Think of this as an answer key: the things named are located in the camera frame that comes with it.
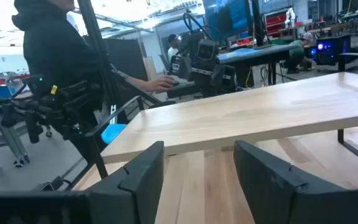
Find black computer monitor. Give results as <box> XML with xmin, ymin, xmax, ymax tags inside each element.
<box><xmin>202</xmin><ymin>0</ymin><xmax>251</xmax><ymax>41</ymax></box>

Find grey computer desk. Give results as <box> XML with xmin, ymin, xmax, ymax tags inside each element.
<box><xmin>218</xmin><ymin>44</ymin><xmax>303</xmax><ymax>88</ymax></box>

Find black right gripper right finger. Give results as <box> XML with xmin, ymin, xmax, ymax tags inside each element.
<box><xmin>233</xmin><ymin>139</ymin><xmax>323</xmax><ymax>224</ymax></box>

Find blue desk mat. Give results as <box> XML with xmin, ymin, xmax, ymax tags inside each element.
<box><xmin>219</xmin><ymin>46</ymin><xmax>291</xmax><ymax>62</ymax></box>

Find blue cloth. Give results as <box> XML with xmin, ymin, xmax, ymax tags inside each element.
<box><xmin>100</xmin><ymin>123</ymin><xmax>127</xmax><ymax>145</ymax></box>

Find aluminium cart with casters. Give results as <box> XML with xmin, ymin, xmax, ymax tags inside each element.
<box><xmin>0</xmin><ymin>123</ymin><xmax>30</xmax><ymax>174</ymax></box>

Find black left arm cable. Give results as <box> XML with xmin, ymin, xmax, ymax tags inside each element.
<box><xmin>182</xmin><ymin>11</ymin><xmax>224</xmax><ymax>43</ymax></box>

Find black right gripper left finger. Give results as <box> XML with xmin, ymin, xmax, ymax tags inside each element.
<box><xmin>88</xmin><ymin>141</ymin><xmax>165</xmax><ymax>224</ymax></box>

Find person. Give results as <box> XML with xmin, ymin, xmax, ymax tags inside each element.
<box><xmin>11</xmin><ymin>0</ymin><xmax>155</xmax><ymax>162</ymax></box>
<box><xmin>166</xmin><ymin>33</ymin><xmax>181</xmax><ymax>63</ymax></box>
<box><xmin>283</xmin><ymin>32</ymin><xmax>315</xmax><ymax>75</ymax></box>

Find black computer with blue lights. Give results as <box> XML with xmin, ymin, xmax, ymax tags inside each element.
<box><xmin>309</xmin><ymin>34</ymin><xmax>352</xmax><ymax>67</ymax></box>

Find dark partition panel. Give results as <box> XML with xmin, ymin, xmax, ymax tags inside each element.
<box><xmin>104</xmin><ymin>37</ymin><xmax>149</xmax><ymax>82</ymax></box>

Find white upright object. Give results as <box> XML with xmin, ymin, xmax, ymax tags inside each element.
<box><xmin>285</xmin><ymin>7</ymin><xmax>296</xmax><ymax>29</ymax></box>

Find person's hand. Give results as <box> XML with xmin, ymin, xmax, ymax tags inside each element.
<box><xmin>141</xmin><ymin>76</ymin><xmax>177</xmax><ymax>93</ymax></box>

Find red storage bins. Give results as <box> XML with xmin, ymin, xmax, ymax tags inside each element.
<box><xmin>264</xmin><ymin>14</ymin><xmax>288</xmax><ymax>37</ymax></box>

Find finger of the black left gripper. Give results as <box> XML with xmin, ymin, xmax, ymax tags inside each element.
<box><xmin>168</xmin><ymin>54</ymin><xmax>188</xmax><ymax>80</ymax></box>
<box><xmin>218</xmin><ymin>63</ymin><xmax>237</xmax><ymax>94</ymax></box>

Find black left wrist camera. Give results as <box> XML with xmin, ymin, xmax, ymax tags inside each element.
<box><xmin>196</xmin><ymin>39</ymin><xmax>218</xmax><ymax>60</ymax></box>

